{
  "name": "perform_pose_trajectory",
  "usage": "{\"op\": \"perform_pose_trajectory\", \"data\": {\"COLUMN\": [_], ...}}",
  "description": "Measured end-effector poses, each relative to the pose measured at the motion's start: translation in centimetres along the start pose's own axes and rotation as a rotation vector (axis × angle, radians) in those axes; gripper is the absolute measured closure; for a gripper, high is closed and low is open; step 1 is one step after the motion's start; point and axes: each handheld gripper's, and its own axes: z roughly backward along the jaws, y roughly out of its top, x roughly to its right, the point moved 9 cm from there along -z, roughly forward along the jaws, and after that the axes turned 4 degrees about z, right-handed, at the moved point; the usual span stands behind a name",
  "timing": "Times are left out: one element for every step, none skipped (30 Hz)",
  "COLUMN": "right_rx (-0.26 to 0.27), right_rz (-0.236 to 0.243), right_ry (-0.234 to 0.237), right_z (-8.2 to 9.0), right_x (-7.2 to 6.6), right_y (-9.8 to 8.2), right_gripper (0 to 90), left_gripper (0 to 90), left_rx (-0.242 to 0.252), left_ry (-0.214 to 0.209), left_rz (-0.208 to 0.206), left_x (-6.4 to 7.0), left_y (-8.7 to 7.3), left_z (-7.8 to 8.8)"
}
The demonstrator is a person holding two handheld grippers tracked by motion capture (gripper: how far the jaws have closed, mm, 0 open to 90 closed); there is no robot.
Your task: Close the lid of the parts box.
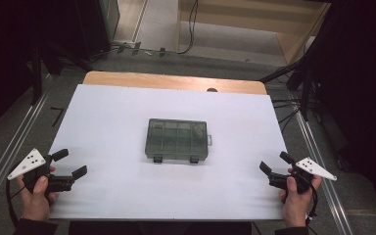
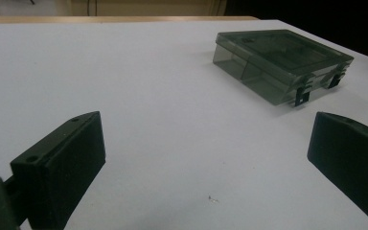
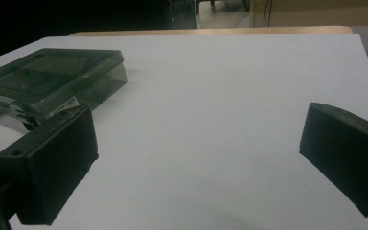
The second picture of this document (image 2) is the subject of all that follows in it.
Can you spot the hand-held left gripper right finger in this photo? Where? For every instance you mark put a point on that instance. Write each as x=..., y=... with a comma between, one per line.
x=354, y=159

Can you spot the translucent grey compartment box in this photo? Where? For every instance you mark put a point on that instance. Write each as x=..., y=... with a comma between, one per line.
x=284, y=51

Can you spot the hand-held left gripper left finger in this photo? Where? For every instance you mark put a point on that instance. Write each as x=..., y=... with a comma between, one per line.
x=64, y=169

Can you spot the white table cover board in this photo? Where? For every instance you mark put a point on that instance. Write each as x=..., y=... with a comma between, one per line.
x=172, y=111

